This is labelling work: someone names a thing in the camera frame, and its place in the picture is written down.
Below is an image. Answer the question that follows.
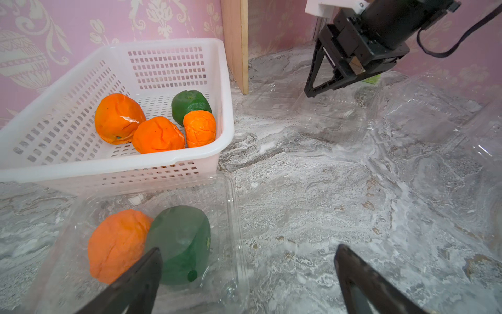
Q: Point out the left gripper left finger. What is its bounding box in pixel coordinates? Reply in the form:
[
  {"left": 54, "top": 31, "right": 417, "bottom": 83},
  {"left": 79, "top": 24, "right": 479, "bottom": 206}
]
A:
[{"left": 77, "top": 247, "right": 163, "bottom": 314}]

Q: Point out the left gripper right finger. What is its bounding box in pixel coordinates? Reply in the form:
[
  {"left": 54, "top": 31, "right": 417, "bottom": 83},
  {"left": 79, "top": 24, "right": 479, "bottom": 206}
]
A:
[{"left": 334, "top": 244, "right": 426, "bottom": 314}]

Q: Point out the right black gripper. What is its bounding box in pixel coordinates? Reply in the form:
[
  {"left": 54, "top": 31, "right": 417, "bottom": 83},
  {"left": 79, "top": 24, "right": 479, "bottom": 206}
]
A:
[{"left": 304, "top": 9, "right": 410, "bottom": 98}]

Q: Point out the container orange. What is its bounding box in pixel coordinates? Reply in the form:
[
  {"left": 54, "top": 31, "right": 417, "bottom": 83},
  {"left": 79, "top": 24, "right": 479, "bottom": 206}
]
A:
[
  {"left": 88, "top": 209, "right": 153, "bottom": 285},
  {"left": 183, "top": 111, "right": 216, "bottom": 148}
]

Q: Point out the clear clamshell container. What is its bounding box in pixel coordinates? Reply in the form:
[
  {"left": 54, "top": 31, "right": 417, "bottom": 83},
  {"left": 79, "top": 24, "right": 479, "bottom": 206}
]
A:
[
  {"left": 244, "top": 69, "right": 383, "bottom": 151},
  {"left": 20, "top": 175, "right": 249, "bottom": 313},
  {"left": 375, "top": 72, "right": 501, "bottom": 258}
]

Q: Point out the container green fruit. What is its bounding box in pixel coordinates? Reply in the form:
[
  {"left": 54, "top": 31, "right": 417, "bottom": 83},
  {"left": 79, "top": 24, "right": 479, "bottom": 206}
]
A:
[
  {"left": 145, "top": 205, "right": 211, "bottom": 286},
  {"left": 171, "top": 90, "right": 212, "bottom": 126}
]

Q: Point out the peeled orange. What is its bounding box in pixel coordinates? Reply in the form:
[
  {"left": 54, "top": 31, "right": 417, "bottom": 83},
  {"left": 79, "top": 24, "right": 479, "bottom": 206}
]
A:
[
  {"left": 94, "top": 94, "right": 146, "bottom": 145},
  {"left": 132, "top": 116, "right": 185, "bottom": 154}
]

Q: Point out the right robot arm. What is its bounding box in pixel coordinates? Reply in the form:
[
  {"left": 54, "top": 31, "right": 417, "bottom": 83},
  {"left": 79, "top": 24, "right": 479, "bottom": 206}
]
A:
[{"left": 304, "top": 1, "right": 461, "bottom": 98}]

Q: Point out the green white juice carton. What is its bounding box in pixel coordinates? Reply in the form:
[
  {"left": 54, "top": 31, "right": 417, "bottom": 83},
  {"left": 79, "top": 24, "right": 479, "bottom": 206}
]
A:
[{"left": 363, "top": 75, "right": 381, "bottom": 85}]

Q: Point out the wooden shelf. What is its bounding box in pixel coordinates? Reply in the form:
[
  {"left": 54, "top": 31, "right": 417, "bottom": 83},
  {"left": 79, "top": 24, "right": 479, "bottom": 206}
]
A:
[{"left": 220, "top": 0, "right": 249, "bottom": 95}]

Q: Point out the white plastic basket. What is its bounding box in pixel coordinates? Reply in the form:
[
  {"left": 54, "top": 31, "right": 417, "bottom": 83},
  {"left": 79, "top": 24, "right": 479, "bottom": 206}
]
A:
[{"left": 1, "top": 39, "right": 234, "bottom": 195}]

